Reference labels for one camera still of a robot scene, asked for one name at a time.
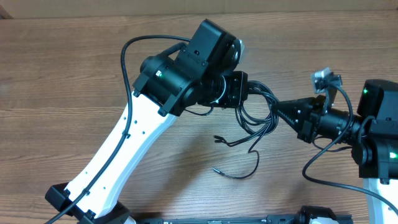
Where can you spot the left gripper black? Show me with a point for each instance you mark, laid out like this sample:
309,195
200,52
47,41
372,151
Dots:
237,93

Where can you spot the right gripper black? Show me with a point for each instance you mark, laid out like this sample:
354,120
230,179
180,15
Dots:
308,131

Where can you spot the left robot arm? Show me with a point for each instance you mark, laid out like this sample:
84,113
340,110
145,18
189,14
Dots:
199,70

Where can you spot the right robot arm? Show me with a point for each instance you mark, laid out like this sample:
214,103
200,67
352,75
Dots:
371,133

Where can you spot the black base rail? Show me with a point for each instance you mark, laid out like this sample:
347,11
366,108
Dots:
306,215

